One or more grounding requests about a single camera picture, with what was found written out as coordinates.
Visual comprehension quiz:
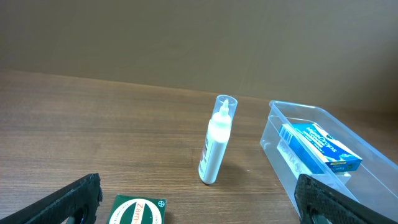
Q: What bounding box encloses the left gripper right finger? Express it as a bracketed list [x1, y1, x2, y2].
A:
[294, 174, 397, 224]

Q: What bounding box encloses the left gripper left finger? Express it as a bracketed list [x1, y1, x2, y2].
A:
[1, 173, 103, 224]

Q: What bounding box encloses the white medicine box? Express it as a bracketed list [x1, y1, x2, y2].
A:
[277, 139, 335, 186]

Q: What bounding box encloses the green Zam-Buk ointment box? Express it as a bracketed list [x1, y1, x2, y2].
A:
[107, 194, 167, 224]

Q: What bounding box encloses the blue VapoDrops box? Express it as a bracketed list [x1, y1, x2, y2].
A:
[279, 123, 363, 174]

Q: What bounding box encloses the clear plastic container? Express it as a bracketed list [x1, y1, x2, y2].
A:
[260, 100, 397, 221]

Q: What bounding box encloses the white spray bottle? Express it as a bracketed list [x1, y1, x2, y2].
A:
[198, 95, 238, 185]

